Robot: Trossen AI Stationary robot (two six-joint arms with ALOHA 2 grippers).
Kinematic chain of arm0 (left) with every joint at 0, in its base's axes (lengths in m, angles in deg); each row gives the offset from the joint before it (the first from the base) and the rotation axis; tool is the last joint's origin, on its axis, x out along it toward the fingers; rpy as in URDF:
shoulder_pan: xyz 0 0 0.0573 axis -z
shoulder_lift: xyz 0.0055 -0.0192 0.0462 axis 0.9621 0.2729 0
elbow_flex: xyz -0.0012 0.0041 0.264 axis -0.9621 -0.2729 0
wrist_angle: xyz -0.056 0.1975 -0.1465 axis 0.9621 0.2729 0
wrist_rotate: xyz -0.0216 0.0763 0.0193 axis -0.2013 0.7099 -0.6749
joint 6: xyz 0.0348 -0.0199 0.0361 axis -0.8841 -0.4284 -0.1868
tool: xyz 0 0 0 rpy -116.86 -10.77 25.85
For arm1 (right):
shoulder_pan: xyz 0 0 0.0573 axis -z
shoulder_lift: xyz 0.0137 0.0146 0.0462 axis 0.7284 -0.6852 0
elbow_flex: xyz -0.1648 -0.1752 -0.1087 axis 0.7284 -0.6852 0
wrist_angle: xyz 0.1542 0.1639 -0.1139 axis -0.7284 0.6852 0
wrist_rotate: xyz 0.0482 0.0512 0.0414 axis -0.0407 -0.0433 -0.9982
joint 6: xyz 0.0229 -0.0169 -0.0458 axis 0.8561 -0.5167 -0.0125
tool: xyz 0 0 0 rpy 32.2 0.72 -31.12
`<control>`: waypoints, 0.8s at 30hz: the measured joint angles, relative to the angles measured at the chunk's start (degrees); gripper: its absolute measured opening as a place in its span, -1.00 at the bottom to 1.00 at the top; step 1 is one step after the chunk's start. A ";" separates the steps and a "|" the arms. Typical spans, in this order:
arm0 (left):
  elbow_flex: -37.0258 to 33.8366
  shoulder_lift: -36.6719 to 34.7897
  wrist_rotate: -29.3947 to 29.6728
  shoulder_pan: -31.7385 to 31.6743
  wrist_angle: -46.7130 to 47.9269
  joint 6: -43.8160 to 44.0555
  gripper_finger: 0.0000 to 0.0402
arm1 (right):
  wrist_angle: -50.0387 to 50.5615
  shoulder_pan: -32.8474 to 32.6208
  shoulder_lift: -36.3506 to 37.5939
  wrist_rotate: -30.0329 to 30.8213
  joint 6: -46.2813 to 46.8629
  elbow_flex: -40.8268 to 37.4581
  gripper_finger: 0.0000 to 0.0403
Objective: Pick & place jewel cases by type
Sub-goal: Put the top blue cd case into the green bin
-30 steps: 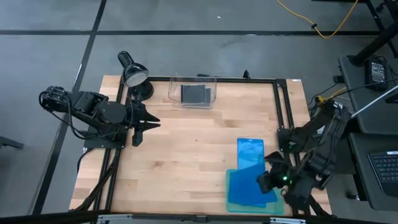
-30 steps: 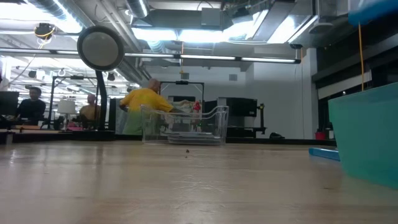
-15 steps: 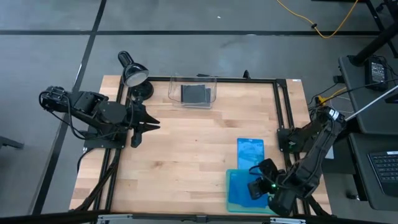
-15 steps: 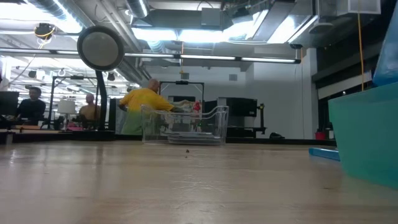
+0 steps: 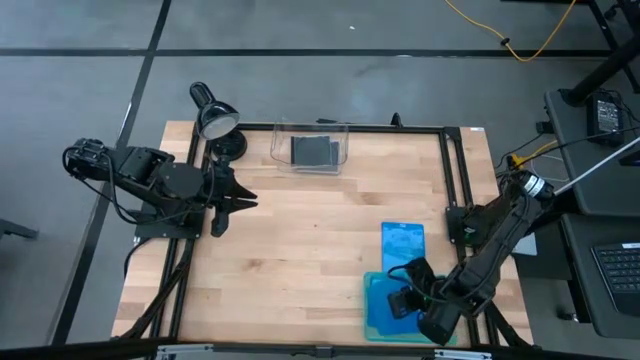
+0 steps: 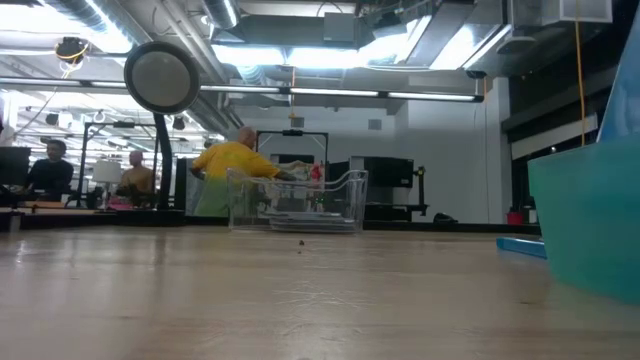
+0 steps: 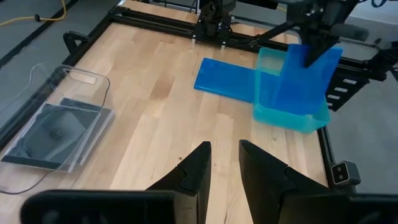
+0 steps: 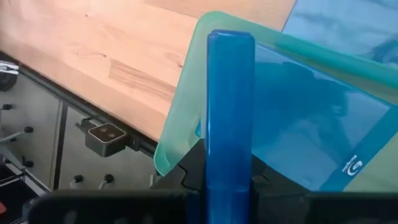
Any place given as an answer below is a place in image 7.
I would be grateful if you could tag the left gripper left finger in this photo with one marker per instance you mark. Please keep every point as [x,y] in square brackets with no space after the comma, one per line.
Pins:
[140,207]

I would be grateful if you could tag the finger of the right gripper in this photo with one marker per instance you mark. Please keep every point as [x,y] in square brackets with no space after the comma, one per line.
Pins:
[317,49]

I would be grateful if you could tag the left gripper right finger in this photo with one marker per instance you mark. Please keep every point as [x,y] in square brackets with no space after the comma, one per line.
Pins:
[295,205]

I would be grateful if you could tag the clear jewel case black tray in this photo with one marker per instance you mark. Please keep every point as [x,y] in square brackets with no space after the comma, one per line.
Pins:
[53,133]
[107,118]

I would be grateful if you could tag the teal plastic bin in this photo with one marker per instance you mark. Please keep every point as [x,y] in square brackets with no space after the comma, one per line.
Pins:
[289,123]

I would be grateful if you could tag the clear plastic bin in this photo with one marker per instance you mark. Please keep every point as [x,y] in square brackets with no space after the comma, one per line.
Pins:
[46,87]

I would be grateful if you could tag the black slotted bracket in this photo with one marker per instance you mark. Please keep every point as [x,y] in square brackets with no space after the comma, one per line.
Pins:
[357,90]

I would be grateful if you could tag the small grey camera box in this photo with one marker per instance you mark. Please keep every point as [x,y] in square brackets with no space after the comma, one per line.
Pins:
[345,173]

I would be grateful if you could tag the black aluminium table frame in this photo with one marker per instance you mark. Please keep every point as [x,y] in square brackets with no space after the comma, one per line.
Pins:
[155,25]

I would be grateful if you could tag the black frame bracket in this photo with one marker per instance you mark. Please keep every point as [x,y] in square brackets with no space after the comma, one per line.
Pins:
[70,39]

